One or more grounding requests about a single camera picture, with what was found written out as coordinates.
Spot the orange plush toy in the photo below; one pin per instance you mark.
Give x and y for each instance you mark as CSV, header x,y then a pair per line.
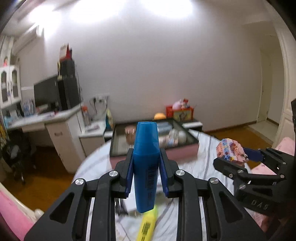
x,y
159,115

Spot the bottle with orange cap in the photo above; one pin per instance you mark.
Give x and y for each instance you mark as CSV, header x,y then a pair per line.
x,y
86,114

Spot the black office chair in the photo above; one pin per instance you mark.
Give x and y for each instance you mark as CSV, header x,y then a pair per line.
x,y
16,153

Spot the white glass-door cabinet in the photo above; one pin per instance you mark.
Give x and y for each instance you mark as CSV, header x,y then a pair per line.
x,y
9,85

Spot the white figurine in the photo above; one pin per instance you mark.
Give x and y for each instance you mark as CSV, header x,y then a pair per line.
x,y
180,136

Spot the white air conditioner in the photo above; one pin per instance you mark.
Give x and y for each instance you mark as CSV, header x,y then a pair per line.
x,y
32,36

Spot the snack bag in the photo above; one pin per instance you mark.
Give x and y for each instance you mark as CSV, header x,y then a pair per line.
x,y
109,119

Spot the white door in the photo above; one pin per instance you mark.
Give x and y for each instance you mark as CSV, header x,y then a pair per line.
x,y
268,85

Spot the pink storage box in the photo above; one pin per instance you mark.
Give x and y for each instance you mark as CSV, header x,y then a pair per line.
x,y
182,154

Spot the pink printed cloth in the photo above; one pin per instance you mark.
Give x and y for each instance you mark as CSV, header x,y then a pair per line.
x,y
285,144

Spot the small cream desk fan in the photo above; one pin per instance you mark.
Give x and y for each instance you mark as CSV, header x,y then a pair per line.
x,y
59,69

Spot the white striped tablecloth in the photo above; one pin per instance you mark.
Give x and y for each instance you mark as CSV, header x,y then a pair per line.
x,y
203,162

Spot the white desk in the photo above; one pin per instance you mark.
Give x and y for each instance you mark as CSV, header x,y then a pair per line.
x,y
57,129

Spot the black monitor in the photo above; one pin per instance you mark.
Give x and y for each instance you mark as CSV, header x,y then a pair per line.
x,y
45,92

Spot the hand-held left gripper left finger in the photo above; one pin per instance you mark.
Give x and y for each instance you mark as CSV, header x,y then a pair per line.
x,y
129,169

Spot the rose gold cup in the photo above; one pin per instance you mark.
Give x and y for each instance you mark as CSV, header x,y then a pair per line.
x,y
130,134

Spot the red crate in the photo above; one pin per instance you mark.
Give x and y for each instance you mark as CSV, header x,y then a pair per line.
x,y
182,113

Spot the black computer tower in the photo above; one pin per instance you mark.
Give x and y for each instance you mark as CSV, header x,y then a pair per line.
x,y
69,92

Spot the blue highlighter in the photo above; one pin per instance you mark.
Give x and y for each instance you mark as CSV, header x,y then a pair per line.
x,y
145,162

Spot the desk calendar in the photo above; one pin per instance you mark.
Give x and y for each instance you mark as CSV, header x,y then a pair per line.
x,y
63,52

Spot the white wall outlet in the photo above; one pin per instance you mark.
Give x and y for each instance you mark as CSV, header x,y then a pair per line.
x,y
100,98

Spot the yellow highlighter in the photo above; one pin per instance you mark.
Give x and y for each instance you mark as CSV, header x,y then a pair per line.
x,y
148,227

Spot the white door frame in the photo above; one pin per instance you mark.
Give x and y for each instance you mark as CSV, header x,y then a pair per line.
x,y
286,69

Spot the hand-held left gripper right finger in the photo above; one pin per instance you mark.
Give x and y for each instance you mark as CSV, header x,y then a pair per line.
x,y
163,169

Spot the pink bed sheet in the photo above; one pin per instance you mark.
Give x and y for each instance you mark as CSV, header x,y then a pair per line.
x,y
11,213

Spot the pink doll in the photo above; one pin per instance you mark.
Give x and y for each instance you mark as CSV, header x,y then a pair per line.
x,y
5,62

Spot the black speaker box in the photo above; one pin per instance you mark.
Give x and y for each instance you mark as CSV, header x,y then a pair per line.
x,y
68,68

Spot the pink plush toy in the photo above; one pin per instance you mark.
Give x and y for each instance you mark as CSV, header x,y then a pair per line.
x,y
177,104

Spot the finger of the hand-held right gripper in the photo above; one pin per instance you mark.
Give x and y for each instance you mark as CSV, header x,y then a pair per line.
x,y
231,170
254,154

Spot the white bed frame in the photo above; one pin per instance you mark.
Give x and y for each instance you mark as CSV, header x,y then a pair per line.
x,y
23,206

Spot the mint wipes pack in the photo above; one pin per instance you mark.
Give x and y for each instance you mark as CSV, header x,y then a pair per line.
x,y
164,127

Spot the white side cabinet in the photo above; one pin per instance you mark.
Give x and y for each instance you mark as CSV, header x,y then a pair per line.
x,y
92,139

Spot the cream curtain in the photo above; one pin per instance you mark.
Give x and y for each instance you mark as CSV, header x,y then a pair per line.
x,y
4,46

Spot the pink block toy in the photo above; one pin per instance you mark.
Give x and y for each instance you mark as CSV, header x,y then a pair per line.
x,y
230,149

